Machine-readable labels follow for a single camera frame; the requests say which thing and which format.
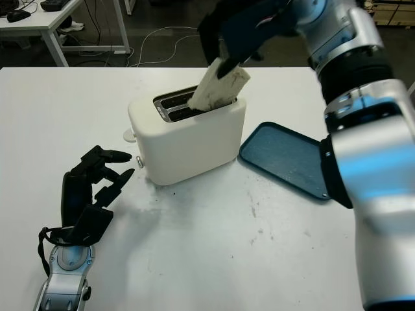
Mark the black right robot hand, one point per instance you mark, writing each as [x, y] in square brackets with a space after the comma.
[246, 29]

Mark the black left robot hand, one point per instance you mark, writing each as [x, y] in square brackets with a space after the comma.
[74, 197]

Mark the white bread slice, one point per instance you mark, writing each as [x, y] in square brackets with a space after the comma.
[214, 90]

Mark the white toaster lever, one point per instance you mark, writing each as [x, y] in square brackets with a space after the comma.
[129, 136]

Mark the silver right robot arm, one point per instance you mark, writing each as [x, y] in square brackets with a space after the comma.
[373, 162]

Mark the silver toaster knob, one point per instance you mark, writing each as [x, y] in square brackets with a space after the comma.
[139, 162]

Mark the cream white two-slot toaster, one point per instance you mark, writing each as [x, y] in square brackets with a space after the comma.
[188, 152]

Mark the blue rectangular tray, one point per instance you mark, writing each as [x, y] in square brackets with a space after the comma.
[282, 155]

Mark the wooden crate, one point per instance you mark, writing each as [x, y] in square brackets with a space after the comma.
[395, 14]

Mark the white shoes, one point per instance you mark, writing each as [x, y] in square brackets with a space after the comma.
[73, 26]

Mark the white office desk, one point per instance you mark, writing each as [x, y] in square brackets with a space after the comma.
[35, 24]

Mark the black computer mouse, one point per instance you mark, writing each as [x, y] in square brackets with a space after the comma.
[18, 15]

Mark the black device on desk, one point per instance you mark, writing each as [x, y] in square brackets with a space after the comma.
[55, 4]

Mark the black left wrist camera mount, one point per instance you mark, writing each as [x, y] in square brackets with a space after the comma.
[94, 223]

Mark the white table frame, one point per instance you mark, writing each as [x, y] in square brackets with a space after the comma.
[128, 6]

